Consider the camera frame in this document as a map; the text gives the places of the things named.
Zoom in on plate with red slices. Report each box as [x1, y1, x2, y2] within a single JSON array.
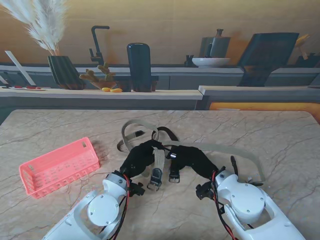
[[0, 85, 48, 91]]

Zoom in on dark ribbed vase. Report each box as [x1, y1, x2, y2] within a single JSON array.
[[47, 55, 86, 90]]

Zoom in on right arm red black cables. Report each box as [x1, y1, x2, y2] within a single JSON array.
[[210, 171, 242, 240]]

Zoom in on yellow wooden utensil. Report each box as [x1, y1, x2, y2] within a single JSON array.
[[294, 33, 312, 61]]

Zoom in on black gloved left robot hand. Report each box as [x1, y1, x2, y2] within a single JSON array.
[[119, 139, 166, 180]]

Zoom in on grey back cabinet counter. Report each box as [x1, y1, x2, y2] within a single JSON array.
[[0, 63, 320, 90]]

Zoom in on dark box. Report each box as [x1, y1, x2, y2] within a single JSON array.
[[296, 52, 320, 68]]

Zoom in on arm red black cables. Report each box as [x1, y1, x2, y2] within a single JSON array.
[[98, 174, 132, 240], [210, 171, 242, 240]]

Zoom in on black kitchen faucet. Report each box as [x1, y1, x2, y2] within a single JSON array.
[[89, 25, 111, 66]]

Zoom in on white pampas grass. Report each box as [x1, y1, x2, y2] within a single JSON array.
[[0, 0, 68, 56]]

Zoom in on left arm red black cables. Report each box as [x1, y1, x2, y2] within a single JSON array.
[[98, 174, 132, 240]]

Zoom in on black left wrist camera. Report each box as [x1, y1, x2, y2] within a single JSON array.
[[128, 182, 146, 198]]

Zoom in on small black bottles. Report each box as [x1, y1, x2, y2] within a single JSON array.
[[184, 54, 195, 68]]

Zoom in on cactus plant in bowl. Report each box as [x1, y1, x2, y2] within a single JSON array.
[[79, 61, 117, 90]]

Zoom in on white leaning slat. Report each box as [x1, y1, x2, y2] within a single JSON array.
[[4, 50, 37, 86]]

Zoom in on pink plastic storage basket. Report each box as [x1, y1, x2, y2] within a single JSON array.
[[18, 136, 101, 200]]

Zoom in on black leather belt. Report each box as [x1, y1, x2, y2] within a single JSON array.
[[156, 126, 182, 183]]

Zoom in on grey counter with orange light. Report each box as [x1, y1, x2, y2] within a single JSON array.
[[198, 84, 320, 111]]

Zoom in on long beige woven belt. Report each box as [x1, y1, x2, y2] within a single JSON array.
[[162, 140, 266, 187]]

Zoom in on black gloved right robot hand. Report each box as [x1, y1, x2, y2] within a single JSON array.
[[163, 144, 218, 180]]

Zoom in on white shallow bowl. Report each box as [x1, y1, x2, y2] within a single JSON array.
[[191, 57, 231, 68]]

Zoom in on grey jug with lid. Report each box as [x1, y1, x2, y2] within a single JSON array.
[[199, 28, 232, 59]]

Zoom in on dark slanted board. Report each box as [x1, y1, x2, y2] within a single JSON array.
[[236, 32, 300, 88]]

